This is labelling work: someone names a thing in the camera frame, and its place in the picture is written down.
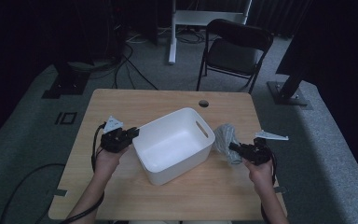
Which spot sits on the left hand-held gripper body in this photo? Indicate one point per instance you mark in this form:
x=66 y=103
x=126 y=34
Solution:
x=116 y=141

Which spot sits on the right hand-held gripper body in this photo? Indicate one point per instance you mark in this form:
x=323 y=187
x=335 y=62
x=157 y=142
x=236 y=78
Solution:
x=256 y=154

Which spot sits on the grey knitted cloth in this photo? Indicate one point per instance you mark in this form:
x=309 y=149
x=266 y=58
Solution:
x=225 y=137

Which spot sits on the white plastic storage bin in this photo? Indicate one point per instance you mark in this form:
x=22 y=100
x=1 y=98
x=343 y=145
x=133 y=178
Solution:
x=171 y=149

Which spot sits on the person's right hand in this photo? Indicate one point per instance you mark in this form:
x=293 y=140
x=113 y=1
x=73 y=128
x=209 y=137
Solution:
x=262 y=177

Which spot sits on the person's left hand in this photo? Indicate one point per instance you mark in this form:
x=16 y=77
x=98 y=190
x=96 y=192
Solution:
x=107 y=165

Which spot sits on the grey tape strip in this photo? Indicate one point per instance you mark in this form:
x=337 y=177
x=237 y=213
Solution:
x=281 y=189
x=59 y=193

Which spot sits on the black leaning stand with base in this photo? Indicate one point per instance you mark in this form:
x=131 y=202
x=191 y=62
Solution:
x=287 y=93

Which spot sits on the black stand with square base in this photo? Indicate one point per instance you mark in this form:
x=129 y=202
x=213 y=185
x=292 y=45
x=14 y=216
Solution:
x=68 y=82

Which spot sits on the black folding chair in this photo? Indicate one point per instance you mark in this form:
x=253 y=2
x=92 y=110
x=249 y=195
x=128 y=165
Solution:
x=233 y=56

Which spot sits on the dark curtain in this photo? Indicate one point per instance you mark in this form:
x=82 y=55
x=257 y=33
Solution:
x=276 y=15

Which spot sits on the white metal desk frame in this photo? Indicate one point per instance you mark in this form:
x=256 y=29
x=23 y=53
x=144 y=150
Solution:
x=172 y=46

